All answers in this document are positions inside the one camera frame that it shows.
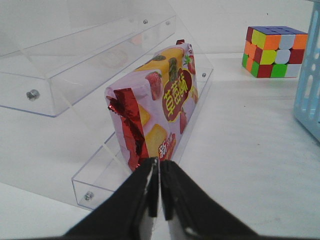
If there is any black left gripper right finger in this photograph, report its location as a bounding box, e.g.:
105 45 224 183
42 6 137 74
159 160 258 237

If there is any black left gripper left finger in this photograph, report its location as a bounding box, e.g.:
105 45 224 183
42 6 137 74
64 156 160 237

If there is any light blue plastic basket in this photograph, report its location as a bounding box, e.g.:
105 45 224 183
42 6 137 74
293 0 320 140

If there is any pink strawberry biscuit pack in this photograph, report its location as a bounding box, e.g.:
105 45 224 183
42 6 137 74
104 39 199 171

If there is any clear acrylic left shelf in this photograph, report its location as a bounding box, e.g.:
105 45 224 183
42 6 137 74
0 13 213 209

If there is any multicoloured puzzle cube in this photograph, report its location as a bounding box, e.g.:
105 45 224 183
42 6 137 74
242 26 308 78

